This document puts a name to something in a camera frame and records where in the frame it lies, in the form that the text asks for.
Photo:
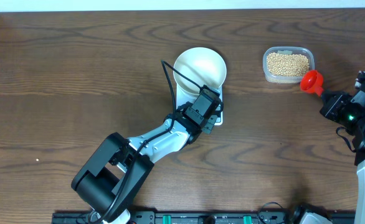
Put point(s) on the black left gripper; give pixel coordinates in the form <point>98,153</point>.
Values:
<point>209,119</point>

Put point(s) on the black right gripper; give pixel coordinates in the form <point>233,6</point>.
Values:
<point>331,109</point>

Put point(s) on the red plastic measuring scoop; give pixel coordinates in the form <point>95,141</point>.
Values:
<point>312,82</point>

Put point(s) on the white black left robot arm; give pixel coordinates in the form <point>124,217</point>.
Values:
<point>113,175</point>

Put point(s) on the white digital kitchen scale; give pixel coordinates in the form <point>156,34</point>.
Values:
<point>183,97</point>

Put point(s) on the cream round bowl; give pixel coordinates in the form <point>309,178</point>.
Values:
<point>203,66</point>

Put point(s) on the clear container of soybeans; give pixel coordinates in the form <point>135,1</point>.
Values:
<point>287,65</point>

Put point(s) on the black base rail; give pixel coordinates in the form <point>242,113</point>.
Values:
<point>271,213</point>

